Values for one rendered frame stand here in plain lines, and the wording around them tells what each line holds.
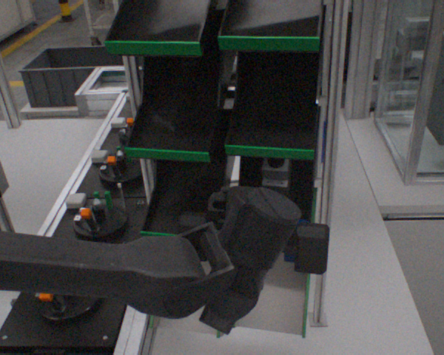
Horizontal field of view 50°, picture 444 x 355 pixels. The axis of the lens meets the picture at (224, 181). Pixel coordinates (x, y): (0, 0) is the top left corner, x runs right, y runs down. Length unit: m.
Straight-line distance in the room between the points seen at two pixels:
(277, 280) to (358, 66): 1.16
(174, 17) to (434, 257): 1.21
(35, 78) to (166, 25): 2.31
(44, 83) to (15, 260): 2.57
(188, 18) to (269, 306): 0.53
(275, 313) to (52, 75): 2.26
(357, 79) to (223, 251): 1.53
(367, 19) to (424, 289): 0.96
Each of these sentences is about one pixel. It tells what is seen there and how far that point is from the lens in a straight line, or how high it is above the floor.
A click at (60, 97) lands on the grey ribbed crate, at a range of 2.97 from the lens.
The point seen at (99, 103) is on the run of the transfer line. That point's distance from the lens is 2.13.
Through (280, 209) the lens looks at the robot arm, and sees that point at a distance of 0.46.
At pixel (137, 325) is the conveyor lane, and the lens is 1.01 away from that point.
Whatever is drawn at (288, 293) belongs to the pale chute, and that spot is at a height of 1.04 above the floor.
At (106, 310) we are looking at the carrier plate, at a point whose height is 0.97.
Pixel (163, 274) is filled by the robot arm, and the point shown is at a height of 1.41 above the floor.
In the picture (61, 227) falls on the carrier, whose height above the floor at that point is 0.97.
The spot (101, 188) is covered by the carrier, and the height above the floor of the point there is 0.97.
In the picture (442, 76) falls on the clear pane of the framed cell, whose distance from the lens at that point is 1.47.
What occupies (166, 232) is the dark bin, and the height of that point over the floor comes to 1.20.
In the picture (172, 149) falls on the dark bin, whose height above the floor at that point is 1.36.
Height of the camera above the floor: 1.70
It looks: 33 degrees down
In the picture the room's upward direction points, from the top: 4 degrees counter-clockwise
